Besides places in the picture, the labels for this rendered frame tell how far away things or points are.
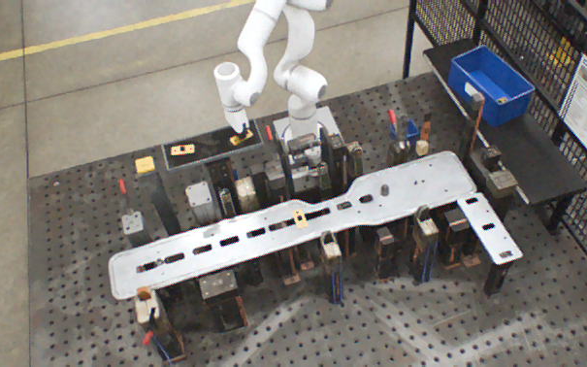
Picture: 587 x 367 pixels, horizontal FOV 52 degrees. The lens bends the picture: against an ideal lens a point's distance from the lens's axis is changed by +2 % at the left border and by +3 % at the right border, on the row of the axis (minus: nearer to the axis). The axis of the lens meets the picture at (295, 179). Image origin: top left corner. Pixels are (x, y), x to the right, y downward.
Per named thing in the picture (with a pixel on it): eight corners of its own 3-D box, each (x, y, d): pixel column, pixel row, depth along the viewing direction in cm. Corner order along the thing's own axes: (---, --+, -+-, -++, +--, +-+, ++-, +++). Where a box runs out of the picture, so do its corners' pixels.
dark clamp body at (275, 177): (276, 240, 253) (265, 186, 222) (267, 216, 260) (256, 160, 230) (300, 232, 254) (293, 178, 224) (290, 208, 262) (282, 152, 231)
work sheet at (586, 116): (593, 158, 210) (626, 94, 186) (555, 115, 224) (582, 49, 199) (598, 157, 210) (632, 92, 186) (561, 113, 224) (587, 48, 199)
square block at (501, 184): (481, 242, 244) (498, 189, 216) (472, 226, 249) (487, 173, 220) (500, 236, 245) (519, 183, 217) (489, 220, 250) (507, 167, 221)
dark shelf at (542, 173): (530, 209, 217) (532, 205, 214) (421, 54, 270) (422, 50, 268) (586, 191, 220) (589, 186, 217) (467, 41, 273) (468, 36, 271)
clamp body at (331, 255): (327, 308, 232) (323, 264, 204) (316, 282, 239) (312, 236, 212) (349, 301, 233) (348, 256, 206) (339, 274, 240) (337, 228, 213)
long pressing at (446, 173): (114, 310, 207) (113, 308, 205) (107, 255, 220) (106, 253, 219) (480, 193, 224) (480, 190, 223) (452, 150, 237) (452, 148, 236)
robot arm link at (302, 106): (299, 95, 264) (295, 54, 244) (334, 113, 256) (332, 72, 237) (282, 113, 258) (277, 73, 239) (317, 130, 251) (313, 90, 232)
